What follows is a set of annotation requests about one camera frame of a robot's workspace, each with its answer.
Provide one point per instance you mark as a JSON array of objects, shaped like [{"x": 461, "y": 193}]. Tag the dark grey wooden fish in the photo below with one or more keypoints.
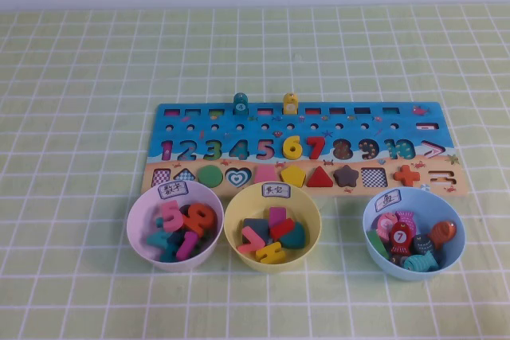
[{"x": 422, "y": 244}]

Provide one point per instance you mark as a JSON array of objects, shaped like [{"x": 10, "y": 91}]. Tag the teal striped wooden fish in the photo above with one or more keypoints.
[{"x": 420, "y": 262}]

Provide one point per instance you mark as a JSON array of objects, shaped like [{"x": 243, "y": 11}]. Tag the magenta striped wooden fish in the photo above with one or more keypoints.
[{"x": 407, "y": 220}]

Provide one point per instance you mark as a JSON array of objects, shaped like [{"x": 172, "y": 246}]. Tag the light blue plastic bowl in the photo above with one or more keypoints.
[{"x": 438, "y": 206}]

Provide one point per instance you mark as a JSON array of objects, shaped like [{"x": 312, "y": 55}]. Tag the teal wooden number piece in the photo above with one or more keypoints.
[{"x": 168, "y": 255}]

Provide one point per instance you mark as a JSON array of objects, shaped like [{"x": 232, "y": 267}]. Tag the pink plastic bowl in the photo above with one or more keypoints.
[{"x": 138, "y": 236}]

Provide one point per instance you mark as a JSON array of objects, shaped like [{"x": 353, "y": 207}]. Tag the red wooden parallelogram piece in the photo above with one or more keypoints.
[{"x": 282, "y": 229}]

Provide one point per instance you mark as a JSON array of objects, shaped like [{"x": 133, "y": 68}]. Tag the green checked tablecloth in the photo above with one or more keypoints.
[{"x": 358, "y": 308}]

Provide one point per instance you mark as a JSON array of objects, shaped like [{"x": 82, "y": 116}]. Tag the paper label on pink bowl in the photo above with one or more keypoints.
[{"x": 173, "y": 190}]

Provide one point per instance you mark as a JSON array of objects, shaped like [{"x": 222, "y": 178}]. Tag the yellow wooden pentagon piece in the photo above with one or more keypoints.
[{"x": 293, "y": 176}]

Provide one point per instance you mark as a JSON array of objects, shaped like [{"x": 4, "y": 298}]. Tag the red wooden fish number seven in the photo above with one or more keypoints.
[{"x": 399, "y": 237}]

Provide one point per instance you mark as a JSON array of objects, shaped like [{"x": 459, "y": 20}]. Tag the teal fish peg number four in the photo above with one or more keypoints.
[{"x": 240, "y": 104}]

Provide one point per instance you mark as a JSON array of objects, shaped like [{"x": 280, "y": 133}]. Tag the yellow plastic bowl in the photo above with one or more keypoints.
[{"x": 235, "y": 214}]

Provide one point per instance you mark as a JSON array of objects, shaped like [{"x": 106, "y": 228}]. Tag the yellow wooden number six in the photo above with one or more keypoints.
[{"x": 292, "y": 151}]

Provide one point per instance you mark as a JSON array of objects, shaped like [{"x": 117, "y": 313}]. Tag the pink wooden greater-than sign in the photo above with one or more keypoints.
[{"x": 251, "y": 238}]

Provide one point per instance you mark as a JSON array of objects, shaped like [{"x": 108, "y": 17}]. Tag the dark grey wooden square piece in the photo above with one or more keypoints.
[{"x": 255, "y": 226}]

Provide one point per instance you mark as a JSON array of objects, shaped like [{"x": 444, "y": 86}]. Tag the magenta wooden number one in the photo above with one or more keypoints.
[{"x": 187, "y": 245}]

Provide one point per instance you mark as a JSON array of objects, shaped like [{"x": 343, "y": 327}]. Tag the yellow wooden equals sign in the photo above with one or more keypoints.
[{"x": 269, "y": 253}]

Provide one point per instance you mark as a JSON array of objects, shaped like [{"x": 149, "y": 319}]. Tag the pink wooden number five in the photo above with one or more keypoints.
[{"x": 172, "y": 216}]

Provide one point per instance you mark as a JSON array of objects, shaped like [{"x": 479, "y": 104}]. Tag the teal wooden heart piece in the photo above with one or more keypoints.
[{"x": 295, "y": 237}]

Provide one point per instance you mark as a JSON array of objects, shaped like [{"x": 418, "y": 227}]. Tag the pink wooden trapezoid piece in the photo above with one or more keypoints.
[{"x": 265, "y": 174}]

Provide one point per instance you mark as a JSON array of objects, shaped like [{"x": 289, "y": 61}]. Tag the paper label on yellow bowl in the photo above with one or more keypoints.
[{"x": 275, "y": 190}]

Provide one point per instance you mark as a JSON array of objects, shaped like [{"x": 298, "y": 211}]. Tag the magenta wooden rectangle piece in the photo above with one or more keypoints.
[{"x": 277, "y": 214}]

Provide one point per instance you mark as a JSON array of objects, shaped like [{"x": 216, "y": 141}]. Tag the red wooden triangle piece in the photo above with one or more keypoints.
[{"x": 319, "y": 179}]

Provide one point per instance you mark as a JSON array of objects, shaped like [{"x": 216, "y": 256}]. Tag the green wooden fish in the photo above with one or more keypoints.
[{"x": 376, "y": 243}]

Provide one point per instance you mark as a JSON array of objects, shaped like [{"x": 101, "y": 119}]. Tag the yellow fish peg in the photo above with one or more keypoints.
[{"x": 290, "y": 105}]

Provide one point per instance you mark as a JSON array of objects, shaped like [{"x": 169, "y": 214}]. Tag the pink wooden fish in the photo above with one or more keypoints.
[{"x": 384, "y": 223}]

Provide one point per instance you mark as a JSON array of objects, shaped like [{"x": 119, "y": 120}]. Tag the orange wooden plus sign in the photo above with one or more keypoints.
[{"x": 406, "y": 175}]

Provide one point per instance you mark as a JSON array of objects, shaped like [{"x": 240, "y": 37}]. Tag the orange wooden fish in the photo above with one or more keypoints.
[{"x": 443, "y": 233}]

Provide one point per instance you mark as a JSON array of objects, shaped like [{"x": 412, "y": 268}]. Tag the brown wooden star piece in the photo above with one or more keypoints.
[{"x": 346, "y": 176}]

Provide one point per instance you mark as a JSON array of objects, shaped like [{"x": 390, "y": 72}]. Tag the blue ocean puzzle board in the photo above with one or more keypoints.
[{"x": 279, "y": 133}]

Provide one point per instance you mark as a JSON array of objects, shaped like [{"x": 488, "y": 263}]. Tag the paper label on blue bowl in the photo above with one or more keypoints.
[{"x": 389, "y": 200}]

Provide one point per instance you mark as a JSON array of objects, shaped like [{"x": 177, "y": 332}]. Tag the teal wooden number four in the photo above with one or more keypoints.
[{"x": 157, "y": 239}]

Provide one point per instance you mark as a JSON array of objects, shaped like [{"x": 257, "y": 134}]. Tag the green wooden circle piece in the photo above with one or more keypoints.
[{"x": 210, "y": 177}]

